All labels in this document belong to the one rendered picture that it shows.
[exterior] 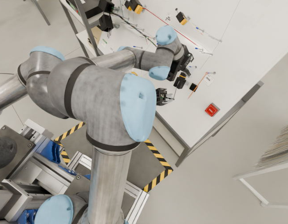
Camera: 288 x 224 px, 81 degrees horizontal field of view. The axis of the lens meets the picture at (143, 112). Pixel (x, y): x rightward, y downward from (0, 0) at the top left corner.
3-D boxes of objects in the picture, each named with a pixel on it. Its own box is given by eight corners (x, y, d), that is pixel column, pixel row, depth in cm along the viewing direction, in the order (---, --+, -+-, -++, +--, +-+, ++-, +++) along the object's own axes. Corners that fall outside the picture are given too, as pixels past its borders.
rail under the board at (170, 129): (187, 151, 112) (189, 149, 106) (98, 53, 158) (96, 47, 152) (193, 146, 113) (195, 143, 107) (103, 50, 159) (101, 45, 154)
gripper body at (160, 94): (168, 102, 90) (150, 100, 84) (159, 105, 98) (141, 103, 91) (167, 88, 91) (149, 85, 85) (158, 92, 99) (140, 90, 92)
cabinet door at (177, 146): (179, 157, 149) (186, 144, 114) (141, 114, 171) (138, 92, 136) (181, 155, 150) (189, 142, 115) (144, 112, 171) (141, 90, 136)
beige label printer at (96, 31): (100, 56, 176) (93, 40, 158) (88, 46, 184) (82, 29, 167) (122, 42, 184) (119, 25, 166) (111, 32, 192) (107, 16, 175)
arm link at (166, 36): (151, 43, 64) (157, 22, 64) (161, 57, 73) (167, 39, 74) (169, 44, 60) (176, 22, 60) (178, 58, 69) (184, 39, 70)
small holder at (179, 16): (183, 7, 94) (176, 3, 89) (191, 20, 92) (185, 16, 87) (177, 14, 97) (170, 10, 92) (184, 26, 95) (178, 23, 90)
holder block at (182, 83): (176, 85, 99) (172, 85, 96) (180, 76, 97) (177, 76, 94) (182, 89, 97) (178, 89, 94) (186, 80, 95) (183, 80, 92)
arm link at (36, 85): (36, 98, 45) (140, 132, 83) (38, 68, 50) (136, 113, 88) (14, 117, 49) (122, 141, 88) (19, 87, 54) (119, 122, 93)
